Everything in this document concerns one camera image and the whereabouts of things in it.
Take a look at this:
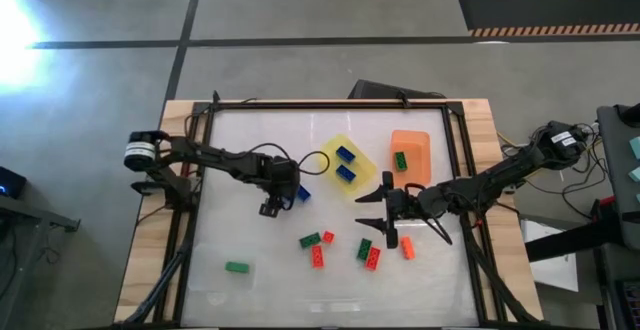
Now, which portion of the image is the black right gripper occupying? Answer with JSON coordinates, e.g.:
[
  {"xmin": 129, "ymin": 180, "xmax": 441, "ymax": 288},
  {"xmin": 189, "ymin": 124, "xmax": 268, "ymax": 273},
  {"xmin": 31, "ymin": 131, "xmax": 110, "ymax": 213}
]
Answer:
[{"xmin": 354, "ymin": 171, "xmax": 424, "ymax": 250}]

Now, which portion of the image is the yellow translucent plastic bin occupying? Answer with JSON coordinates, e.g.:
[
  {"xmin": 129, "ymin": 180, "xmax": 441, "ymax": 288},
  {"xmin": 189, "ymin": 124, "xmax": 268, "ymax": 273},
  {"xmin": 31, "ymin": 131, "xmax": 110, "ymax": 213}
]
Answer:
[{"xmin": 319, "ymin": 133, "xmax": 378, "ymax": 194}]

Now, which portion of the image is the orange translucent plastic bin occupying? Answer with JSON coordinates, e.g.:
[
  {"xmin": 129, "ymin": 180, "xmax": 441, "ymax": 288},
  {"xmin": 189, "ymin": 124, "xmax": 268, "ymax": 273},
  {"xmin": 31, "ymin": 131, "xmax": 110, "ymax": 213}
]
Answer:
[{"xmin": 390, "ymin": 129, "xmax": 432, "ymax": 187}]

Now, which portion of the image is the black box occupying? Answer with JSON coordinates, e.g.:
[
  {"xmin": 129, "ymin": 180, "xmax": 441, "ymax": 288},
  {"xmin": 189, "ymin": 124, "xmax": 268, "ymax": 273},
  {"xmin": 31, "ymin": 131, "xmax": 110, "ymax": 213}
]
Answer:
[{"xmin": 348, "ymin": 78, "xmax": 447, "ymax": 102}]

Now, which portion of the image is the white table sheet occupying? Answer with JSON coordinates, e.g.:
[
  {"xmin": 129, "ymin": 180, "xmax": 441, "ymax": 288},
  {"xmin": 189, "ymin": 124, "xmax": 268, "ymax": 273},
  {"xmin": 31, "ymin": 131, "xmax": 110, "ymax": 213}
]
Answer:
[{"xmin": 182, "ymin": 108, "xmax": 481, "ymax": 327}]

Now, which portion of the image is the white paper sheet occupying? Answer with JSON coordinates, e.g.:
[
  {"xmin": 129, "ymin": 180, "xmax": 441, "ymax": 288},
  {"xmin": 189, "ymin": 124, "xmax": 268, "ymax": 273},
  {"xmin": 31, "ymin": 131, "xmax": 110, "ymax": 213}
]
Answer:
[{"xmin": 520, "ymin": 218, "xmax": 580, "ymax": 294}]

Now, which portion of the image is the black beam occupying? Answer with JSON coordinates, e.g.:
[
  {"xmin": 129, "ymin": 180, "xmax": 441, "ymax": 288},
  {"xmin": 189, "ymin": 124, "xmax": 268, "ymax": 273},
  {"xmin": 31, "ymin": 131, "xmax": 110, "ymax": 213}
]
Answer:
[{"xmin": 524, "ymin": 210, "xmax": 626, "ymax": 264}]

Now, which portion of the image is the red and black clamp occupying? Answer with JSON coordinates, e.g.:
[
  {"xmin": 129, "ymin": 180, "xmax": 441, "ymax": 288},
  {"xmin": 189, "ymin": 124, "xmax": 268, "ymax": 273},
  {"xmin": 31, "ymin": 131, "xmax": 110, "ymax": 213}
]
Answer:
[{"xmin": 590, "ymin": 195, "xmax": 617, "ymax": 223}]

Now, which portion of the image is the grey cart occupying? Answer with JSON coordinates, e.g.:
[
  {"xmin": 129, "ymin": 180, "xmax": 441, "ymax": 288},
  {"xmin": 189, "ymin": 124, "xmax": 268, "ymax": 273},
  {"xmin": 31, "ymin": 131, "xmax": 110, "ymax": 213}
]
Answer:
[{"xmin": 597, "ymin": 103, "xmax": 640, "ymax": 252}]

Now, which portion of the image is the grey side table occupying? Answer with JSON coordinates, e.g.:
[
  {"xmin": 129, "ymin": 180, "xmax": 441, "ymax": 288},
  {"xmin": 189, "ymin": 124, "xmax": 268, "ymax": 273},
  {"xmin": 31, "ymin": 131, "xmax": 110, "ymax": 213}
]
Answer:
[{"xmin": 0, "ymin": 194, "xmax": 82, "ymax": 330}]

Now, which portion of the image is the black hazard-striped floor mat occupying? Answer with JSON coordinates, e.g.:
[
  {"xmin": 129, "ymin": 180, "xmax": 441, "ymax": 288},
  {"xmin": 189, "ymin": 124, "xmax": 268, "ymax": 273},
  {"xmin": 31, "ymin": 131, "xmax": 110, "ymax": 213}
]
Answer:
[{"xmin": 457, "ymin": 0, "xmax": 640, "ymax": 39}]

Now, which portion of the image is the black device with blue light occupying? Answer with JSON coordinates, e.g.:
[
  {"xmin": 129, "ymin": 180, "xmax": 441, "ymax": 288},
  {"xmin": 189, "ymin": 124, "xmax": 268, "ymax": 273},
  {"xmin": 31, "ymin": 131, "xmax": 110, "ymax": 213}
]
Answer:
[{"xmin": 0, "ymin": 166, "xmax": 28, "ymax": 200}]

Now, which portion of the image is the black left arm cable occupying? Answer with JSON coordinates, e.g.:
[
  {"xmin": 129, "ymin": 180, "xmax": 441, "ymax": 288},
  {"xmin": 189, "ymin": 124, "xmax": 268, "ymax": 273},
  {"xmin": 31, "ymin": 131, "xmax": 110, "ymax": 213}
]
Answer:
[{"xmin": 247, "ymin": 142, "xmax": 332, "ymax": 177}]

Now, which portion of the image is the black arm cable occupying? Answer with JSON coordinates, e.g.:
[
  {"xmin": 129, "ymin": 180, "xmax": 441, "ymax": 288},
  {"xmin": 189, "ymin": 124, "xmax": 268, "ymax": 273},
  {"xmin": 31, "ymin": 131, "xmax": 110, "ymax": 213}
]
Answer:
[
  {"xmin": 403, "ymin": 182, "xmax": 454, "ymax": 247},
  {"xmin": 247, "ymin": 142, "xmax": 332, "ymax": 177}
]

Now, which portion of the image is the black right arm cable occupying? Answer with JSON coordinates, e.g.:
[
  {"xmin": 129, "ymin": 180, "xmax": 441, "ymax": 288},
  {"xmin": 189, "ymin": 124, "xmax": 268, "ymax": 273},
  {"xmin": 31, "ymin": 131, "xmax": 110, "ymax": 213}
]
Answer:
[{"xmin": 403, "ymin": 182, "xmax": 454, "ymax": 247}]

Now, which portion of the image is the black aluminium frame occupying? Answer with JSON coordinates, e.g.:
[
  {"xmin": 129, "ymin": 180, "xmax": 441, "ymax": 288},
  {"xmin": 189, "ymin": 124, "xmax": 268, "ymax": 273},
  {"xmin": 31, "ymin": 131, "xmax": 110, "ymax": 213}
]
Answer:
[{"xmin": 119, "ymin": 89, "xmax": 541, "ymax": 330}]

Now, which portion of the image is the black cable tangle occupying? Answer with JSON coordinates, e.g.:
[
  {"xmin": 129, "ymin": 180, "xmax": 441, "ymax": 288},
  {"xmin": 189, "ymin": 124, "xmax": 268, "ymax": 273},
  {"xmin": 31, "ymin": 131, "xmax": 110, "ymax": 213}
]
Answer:
[{"xmin": 502, "ymin": 122, "xmax": 606, "ymax": 221}]

